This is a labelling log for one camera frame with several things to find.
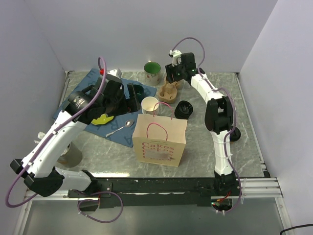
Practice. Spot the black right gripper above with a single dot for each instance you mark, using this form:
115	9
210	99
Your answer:
169	69

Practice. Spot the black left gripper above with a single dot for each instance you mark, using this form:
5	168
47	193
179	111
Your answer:
131	105

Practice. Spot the brown pulp cup carrier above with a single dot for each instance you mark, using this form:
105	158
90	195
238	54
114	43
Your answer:
169	91

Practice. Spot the cream cakes paper bag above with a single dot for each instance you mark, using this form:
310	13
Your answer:
159	139

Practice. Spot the black cup lid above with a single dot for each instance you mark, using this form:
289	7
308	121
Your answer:
236	134

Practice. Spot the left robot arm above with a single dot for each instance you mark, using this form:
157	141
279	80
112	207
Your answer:
108	96

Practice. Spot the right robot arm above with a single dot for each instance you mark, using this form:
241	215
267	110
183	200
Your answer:
218	114

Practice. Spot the stack of paper cups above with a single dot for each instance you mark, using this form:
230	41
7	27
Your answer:
150	105

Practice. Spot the silver spoon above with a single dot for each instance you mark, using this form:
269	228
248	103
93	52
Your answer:
127	124

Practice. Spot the dark green mug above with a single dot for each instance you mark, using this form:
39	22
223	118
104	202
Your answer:
139	92

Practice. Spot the yellow-green dotted plate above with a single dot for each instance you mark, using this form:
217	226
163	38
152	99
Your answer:
102	120

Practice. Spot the white floral mug green inside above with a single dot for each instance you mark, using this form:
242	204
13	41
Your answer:
152	73

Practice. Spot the stack of black lids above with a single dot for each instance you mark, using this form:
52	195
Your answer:
183	110

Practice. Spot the grey cup of straws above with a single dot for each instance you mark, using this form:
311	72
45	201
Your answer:
70	157

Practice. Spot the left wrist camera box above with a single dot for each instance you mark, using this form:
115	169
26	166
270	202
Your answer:
115	72

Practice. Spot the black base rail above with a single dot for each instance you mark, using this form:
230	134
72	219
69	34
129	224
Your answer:
113	192

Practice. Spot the aluminium frame rail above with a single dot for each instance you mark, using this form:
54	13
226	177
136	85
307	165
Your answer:
261	188

